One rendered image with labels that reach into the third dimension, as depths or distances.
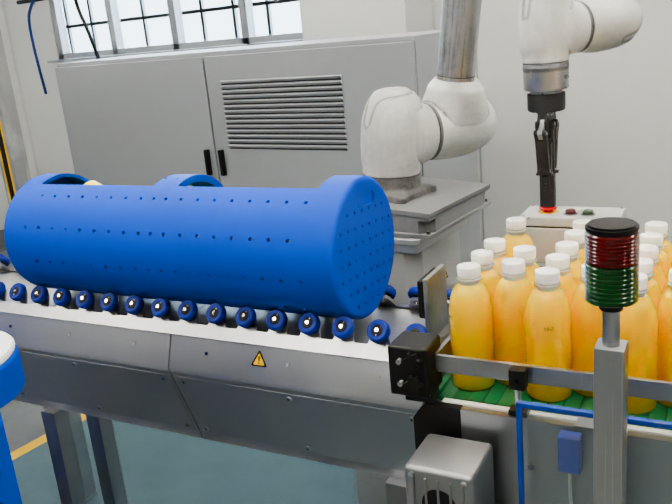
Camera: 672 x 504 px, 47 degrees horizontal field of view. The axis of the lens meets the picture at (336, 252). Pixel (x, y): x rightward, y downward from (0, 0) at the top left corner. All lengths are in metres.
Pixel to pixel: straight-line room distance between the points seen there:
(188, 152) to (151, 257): 2.17
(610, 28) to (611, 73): 2.36
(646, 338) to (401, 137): 0.94
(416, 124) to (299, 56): 1.36
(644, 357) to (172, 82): 2.91
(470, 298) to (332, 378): 0.36
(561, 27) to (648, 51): 2.41
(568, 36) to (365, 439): 0.88
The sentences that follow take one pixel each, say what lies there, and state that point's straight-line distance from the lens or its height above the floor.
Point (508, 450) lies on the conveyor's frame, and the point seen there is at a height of 0.84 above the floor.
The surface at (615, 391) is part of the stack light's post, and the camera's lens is 1.06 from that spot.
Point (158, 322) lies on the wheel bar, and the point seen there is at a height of 0.93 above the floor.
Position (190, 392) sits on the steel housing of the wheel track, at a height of 0.77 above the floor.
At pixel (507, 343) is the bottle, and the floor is 0.98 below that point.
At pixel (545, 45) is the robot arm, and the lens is 1.60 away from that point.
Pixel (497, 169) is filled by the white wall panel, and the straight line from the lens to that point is 4.32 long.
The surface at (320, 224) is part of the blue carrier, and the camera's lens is 1.43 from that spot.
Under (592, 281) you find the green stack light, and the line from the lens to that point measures 1.00.
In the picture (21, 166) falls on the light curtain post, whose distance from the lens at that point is 2.61.
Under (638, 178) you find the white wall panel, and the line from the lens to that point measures 4.10.
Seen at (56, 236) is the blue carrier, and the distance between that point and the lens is 1.84.
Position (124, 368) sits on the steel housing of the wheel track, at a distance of 1.85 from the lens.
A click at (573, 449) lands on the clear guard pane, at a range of 1.24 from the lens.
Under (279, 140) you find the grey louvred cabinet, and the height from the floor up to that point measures 1.05.
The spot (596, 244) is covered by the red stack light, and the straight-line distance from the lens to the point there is 0.98.
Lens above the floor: 1.52
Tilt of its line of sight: 16 degrees down
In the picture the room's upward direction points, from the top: 6 degrees counter-clockwise
